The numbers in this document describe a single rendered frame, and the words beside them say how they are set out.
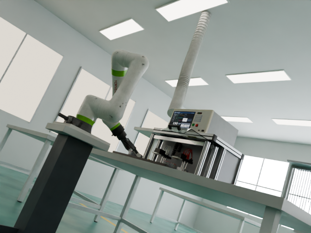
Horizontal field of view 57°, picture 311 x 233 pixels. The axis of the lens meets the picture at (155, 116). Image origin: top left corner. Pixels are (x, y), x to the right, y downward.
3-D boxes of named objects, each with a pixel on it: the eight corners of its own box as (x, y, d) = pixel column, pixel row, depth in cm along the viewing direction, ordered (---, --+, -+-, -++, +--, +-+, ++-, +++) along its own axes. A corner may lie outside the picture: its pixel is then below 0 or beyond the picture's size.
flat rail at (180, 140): (206, 146, 205) (207, 142, 206) (152, 137, 253) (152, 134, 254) (207, 147, 206) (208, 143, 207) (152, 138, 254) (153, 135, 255)
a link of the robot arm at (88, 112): (90, 123, 177) (103, 96, 182) (71, 116, 182) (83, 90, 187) (99, 130, 189) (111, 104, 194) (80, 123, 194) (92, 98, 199)
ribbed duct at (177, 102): (171, 114, 348) (216, -4, 392) (150, 113, 381) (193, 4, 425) (188, 125, 367) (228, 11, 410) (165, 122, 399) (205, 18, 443)
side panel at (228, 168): (211, 189, 206) (224, 148, 214) (208, 188, 209) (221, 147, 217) (231, 199, 223) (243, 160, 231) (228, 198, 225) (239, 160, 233)
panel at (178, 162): (210, 185, 207) (222, 147, 214) (152, 168, 258) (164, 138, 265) (210, 186, 208) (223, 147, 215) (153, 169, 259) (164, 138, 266)
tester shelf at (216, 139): (212, 139, 205) (214, 133, 206) (152, 131, 257) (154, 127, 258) (243, 160, 231) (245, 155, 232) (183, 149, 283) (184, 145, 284)
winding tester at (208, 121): (204, 134, 216) (213, 109, 221) (166, 129, 250) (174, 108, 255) (232, 152, 239) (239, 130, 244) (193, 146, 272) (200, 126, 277)
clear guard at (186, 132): (183, 133, 191) (186, 125, 192) (159, 130, 209) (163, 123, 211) (211, 150, 210) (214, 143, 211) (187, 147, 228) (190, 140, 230)
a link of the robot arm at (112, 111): (114, 119, 174) (150, 52, 193) (92, 112, 179) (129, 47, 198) (120, 128, 185) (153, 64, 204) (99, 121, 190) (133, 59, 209)
